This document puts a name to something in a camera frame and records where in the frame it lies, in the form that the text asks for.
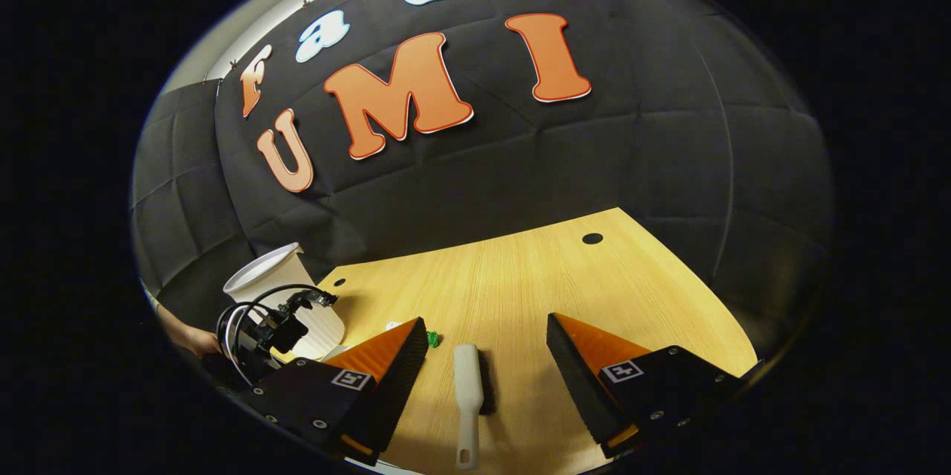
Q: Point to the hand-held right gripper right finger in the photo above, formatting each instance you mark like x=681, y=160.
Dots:
x=576, y=378

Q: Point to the wooden desktop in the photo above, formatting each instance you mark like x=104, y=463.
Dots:
x=535, y=274

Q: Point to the green paper scrap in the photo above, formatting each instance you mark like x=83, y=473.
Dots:
x=432, y=340

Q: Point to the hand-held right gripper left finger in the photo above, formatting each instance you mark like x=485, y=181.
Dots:
x=397, y=378

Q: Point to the white ribbed garbage bin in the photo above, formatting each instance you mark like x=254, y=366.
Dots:
x=278, y=270

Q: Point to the small white broom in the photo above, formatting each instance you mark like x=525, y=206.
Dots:
x=468, y=386

